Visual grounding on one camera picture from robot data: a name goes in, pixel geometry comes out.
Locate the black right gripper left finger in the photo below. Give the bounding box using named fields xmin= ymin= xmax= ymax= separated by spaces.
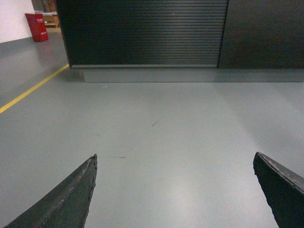
xmin=6 ymin=154 xmax=97 ymax=228

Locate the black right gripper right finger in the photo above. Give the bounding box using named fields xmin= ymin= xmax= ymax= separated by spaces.
xmin=253 ymin=152 xmax=304 ymax=228

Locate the black checkout counter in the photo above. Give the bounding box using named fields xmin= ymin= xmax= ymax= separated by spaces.
xmin=55 ymin=0 xmax=304 ymax=83

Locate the red bin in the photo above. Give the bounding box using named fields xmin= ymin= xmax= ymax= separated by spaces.
xmin=25 ymin=13 xmax=49 ymax=42

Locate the wooden pallet stack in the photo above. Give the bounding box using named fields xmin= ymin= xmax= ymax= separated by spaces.
xmin=31 ymin=0 xmax=59 ymax=28

